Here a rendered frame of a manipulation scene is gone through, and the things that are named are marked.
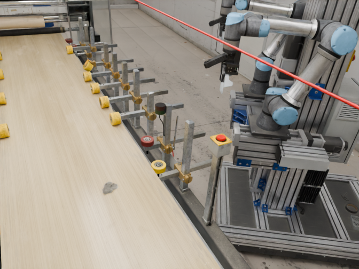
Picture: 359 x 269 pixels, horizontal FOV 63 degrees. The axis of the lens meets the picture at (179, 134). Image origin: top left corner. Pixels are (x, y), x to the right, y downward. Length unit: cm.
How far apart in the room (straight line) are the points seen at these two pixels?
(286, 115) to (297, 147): 33
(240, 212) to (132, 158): 107
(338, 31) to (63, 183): 144
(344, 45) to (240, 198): 144
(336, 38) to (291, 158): 66
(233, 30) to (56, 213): 111
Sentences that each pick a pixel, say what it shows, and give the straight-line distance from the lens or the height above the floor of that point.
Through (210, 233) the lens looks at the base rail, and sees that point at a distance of 157.
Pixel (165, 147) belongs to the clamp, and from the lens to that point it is 181.
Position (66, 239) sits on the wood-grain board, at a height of 90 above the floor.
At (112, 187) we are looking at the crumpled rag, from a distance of 147.
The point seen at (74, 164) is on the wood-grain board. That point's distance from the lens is 166.
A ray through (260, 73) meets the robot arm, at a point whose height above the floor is 119.
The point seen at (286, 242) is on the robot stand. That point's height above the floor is 23.
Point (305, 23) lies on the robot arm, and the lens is 163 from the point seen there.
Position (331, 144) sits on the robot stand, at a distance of 196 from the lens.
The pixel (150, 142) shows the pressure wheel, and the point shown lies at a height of 91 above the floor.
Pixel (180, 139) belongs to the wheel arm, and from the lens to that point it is 190.
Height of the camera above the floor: 191
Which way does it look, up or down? 33 degrees down
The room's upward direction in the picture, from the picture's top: 4 degrees clockwise
